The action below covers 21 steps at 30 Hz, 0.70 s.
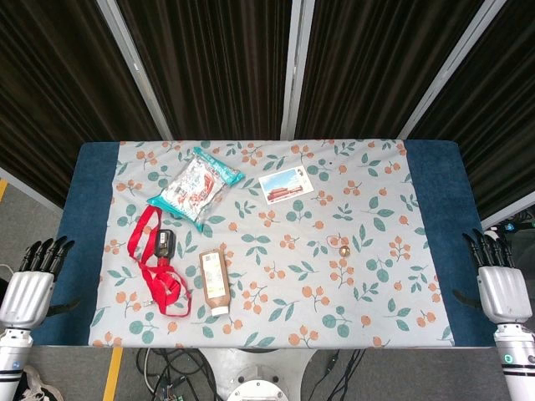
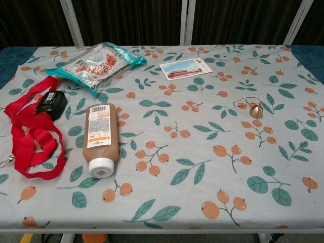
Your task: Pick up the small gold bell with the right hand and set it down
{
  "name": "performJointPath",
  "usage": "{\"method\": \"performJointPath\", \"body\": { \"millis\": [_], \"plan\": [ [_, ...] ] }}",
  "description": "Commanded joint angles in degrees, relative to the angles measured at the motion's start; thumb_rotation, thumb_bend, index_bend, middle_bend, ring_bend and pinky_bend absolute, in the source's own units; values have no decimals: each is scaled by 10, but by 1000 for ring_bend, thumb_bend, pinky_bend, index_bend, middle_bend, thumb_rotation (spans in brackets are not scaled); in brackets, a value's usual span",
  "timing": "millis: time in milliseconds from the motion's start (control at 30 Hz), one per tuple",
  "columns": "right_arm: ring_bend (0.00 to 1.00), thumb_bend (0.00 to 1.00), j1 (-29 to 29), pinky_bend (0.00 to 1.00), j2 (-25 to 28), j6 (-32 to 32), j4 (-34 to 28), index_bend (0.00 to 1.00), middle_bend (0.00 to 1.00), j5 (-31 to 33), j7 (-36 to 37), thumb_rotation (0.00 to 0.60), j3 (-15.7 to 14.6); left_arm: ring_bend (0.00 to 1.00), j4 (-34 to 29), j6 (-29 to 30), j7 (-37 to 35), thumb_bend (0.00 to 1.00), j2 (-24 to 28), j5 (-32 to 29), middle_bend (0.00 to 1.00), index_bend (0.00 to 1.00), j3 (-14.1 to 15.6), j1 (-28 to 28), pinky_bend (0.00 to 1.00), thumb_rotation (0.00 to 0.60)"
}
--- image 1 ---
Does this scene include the small bronze ball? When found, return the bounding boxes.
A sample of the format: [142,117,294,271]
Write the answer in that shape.
[324,233,351,256]

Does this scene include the black cable bundle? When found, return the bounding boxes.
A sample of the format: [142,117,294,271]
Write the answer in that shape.
[135,347,235,401]
[324,347,367,401]

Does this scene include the postcard with red building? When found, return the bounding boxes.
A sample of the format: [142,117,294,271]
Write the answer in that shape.
[257,165,315,206]

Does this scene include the teal white snack bag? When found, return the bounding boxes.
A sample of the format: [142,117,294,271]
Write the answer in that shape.
[145,146,247,233]

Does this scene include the blue table cover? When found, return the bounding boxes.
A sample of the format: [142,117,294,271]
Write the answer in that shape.
[31,140,509,348]

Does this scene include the black badge device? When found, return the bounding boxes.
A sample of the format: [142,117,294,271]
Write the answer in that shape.
[153,228,177,259]

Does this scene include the dark brown curtain panel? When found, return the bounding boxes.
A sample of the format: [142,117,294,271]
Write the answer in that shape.
[294,0,488,140]
[409,0,535,219]
[116,0,293,141]
[0,0,163,210]

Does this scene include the white sneaker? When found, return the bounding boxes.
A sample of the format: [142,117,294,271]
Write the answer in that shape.
[18,367,64,401]

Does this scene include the floral patterned tablecloth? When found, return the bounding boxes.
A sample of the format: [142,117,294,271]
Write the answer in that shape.
[88,140,456,349]

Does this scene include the grey metal frame post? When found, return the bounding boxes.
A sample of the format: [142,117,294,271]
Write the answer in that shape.
[96,0,173,141]
[279,0,315,141]
[399,0,509,140]

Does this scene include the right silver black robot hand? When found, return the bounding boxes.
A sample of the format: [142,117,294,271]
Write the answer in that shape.
[453,228,534,326]

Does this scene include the black equipment with teal lights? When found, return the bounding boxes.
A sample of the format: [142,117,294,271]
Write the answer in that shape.
[484,211,535,268]

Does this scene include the brown squeeze bottle white cap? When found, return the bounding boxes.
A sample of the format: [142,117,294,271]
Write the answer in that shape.
[198,248,232,317]

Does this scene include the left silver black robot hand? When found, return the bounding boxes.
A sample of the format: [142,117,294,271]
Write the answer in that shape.
[0,236,81,332]

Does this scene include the red lanyard strap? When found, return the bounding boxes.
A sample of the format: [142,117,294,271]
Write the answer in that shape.
[127,205,193,318]

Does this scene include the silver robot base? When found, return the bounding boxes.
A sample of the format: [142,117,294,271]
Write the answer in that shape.
[200,347,317,401]

